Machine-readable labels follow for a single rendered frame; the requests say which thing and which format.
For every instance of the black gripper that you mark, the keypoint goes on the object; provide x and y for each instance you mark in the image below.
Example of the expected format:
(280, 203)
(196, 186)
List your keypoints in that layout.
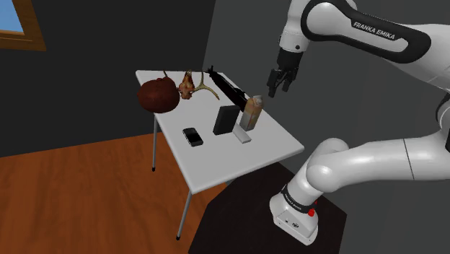
(288, 61)

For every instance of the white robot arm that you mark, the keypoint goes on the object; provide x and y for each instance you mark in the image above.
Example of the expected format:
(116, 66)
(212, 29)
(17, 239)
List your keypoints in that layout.
(365, 154)

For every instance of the brown carton with white cap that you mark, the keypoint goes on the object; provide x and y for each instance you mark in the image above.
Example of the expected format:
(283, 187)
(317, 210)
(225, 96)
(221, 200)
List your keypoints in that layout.
(251, 114)

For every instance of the long black rifle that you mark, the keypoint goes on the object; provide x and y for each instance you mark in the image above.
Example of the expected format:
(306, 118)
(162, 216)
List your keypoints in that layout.
(228, 89)

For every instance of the flat white remote control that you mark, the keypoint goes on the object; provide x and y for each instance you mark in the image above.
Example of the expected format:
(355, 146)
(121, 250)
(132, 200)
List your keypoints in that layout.
(242, 135)

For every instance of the black box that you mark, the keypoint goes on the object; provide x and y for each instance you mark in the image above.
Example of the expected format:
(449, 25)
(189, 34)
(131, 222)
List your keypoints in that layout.
(225, 120)

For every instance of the antlered animal skull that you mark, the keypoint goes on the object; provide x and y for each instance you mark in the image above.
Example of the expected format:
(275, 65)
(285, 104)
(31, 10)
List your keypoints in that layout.
(188, 88)

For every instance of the white table with metal legs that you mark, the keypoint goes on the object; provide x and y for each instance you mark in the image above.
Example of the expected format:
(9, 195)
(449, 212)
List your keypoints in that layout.
(218, 158)

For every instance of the black smartphone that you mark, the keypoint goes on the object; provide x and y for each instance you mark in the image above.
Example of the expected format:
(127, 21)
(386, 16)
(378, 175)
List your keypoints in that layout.
(192, 137)

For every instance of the dark red round ball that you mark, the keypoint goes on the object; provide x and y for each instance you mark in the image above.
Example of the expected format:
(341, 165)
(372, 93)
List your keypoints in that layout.
(158, 95)

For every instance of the dark robot stand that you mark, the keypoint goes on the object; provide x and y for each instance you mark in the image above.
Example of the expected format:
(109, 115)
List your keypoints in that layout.
(242, 218)

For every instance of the wooden framed window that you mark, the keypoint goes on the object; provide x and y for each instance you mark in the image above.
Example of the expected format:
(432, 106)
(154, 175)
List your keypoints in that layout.
(17, 24)

